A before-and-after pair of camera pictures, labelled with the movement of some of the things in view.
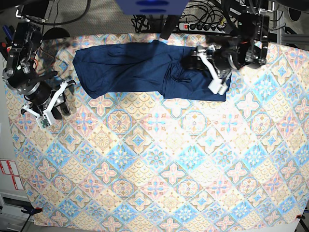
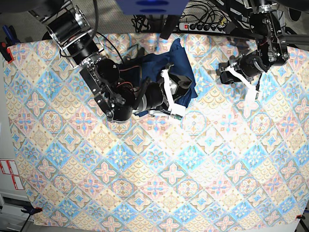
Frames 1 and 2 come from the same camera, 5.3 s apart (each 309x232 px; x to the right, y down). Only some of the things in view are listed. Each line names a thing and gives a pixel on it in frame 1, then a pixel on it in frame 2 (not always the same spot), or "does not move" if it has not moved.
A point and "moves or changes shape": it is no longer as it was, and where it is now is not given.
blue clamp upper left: (9, 32) does not move
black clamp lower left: (32, 210) does not move
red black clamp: (5, 50) does not move
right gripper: (225, 59) to (249, 64)
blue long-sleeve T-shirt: (149, 68) moves or changes shape
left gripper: (39, 94) to (153, 97)
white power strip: (203, 27) does not move
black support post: (169, 26) does not move
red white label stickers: (9, 167) does not move
